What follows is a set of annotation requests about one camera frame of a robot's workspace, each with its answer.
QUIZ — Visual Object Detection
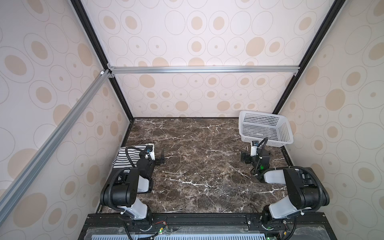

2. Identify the aluminium frame rail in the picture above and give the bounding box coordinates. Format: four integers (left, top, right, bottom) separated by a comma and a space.
1, 69, 111, 224
110, 65, 300, 75

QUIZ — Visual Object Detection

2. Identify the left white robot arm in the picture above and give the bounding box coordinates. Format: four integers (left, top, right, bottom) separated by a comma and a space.
100, 144, 165, 221

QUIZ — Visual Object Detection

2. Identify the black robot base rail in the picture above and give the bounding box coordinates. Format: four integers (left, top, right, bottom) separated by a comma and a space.
79, 213, 337, 240

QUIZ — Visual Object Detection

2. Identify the left aluminium frame rail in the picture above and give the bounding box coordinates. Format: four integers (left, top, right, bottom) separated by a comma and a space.
1, 69, 111, 224

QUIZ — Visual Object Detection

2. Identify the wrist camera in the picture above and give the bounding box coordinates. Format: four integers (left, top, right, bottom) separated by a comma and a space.
144, 144, 156, 161
250, 141, 259, 157

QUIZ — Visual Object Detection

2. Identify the striped tank top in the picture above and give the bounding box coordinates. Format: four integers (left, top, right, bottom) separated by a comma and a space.
113, 144, 147, 169

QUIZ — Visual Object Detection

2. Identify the white plastic laundry basket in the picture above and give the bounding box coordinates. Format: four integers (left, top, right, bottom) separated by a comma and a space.
239, 111, 294, 148

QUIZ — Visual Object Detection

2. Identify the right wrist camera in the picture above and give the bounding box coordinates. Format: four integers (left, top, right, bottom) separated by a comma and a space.
250, 141, 259, 157

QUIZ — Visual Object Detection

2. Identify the back aluminium frame rail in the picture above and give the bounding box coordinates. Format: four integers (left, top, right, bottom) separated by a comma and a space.
110, 65, 300, 75

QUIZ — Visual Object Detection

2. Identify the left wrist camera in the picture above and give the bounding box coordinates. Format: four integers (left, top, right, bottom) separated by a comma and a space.
144, 144, 156, 161

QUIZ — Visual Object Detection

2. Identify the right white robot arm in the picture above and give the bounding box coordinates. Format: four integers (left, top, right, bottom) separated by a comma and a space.
241, 146, 331, 225

